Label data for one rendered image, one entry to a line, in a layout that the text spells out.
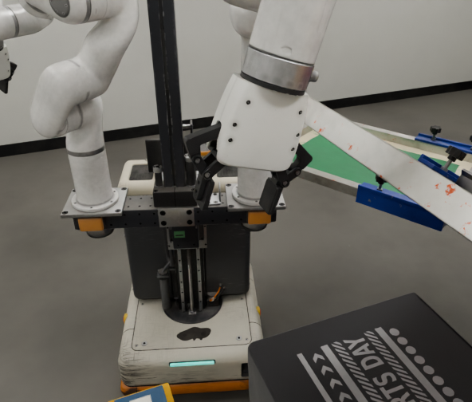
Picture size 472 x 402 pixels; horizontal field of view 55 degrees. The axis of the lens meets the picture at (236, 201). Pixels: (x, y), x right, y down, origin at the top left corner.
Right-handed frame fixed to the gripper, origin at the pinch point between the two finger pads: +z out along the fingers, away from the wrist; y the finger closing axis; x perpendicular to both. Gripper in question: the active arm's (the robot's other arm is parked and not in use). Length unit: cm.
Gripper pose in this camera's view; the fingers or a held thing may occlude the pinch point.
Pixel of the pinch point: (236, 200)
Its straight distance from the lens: 56.9
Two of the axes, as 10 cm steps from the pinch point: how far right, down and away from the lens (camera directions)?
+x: 3.6, 4.8, -8.0
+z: -2.7, 8.7, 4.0
